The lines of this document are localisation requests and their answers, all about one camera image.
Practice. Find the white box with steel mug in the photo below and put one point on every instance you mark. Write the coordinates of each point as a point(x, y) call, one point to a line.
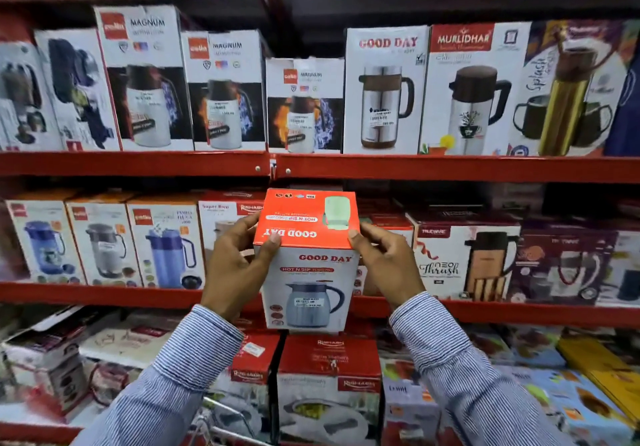
point(385, 101)

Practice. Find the person's left hand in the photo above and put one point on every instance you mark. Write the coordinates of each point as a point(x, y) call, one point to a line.
point(227, 276)

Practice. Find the small white steel flask box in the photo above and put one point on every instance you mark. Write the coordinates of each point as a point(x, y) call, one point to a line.
point(305, 111)

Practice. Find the yellow box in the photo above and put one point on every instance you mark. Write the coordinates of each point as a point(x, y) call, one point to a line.
point(600, 365)

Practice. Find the person's left forearm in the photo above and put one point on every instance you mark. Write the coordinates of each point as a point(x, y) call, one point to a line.
point(170, 385)

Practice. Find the box with gold flask and cups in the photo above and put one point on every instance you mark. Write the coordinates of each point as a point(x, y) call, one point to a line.
point(565, 96)

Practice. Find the large white steel flask box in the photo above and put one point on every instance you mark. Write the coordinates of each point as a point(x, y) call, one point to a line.
point(147, 91)

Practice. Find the white box with grey jug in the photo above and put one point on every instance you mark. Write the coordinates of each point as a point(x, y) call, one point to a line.
point(105, 251)

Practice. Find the orange-topped blue jug box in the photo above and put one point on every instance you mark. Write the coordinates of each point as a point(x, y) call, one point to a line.
point(312, 286)

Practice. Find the grey box with dark flask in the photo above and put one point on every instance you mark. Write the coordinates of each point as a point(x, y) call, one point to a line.
point(20, 101)

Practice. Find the white box with blue jug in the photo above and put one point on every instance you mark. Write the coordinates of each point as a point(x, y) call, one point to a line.
point(167, 253)
point(45, 246)

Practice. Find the white box with brown-lid flask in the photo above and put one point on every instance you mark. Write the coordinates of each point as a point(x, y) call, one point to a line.
point(470, 101)

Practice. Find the medium white steel flask box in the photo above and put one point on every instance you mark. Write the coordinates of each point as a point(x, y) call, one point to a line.
point(225, 106)

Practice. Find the white box with wooden-look flask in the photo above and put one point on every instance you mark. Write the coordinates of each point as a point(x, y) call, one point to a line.
point(460, 261)

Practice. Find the red-topped white casserole box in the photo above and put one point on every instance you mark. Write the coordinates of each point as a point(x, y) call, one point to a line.
point(222, 213)

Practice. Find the person's left thumb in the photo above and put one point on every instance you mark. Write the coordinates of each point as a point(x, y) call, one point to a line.
point(269, 248)

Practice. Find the dark blue box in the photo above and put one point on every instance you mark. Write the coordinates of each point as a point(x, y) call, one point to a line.
point(627, 121)

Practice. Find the flat white and red box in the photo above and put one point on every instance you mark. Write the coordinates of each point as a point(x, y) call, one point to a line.
point(130, 340)

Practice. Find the person's right thumb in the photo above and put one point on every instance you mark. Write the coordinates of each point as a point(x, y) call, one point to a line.
point(359, 245)

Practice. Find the red and white casserole box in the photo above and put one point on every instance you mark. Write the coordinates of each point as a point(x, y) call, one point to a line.
point(245, 385)
point(327, 390)

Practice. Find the dark purple jug box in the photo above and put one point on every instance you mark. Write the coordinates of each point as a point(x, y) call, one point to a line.
point(560, 266)

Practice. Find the white box with black jug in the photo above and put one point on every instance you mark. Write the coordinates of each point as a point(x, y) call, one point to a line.
point(622, 271)

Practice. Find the white box with dark appliance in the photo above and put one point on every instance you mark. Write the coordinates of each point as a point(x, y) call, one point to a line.
point(75, 91)

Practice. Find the person's right forearm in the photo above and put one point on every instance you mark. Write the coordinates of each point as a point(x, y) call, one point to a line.
point(470, 385)

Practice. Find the person's right hand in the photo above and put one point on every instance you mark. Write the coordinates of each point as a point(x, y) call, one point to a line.
point(392, 271)

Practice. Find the colourful light blue box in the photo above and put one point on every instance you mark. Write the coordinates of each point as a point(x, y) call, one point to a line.
point(575, 405)

